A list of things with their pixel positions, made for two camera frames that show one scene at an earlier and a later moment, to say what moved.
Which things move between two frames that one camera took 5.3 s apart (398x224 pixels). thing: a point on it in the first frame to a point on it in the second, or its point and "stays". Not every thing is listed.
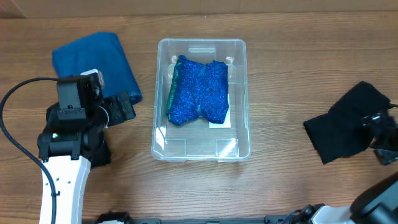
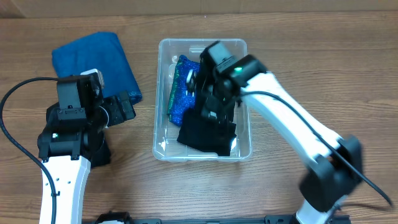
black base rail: x=120 y=218 stays
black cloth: x=341 y=131 to x=206 y=134
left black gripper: x=118 y=115 stays
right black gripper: x=388 y=153 to x=226 y=107
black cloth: x=101 y=157 stays
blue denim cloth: x=101 y=51 stays
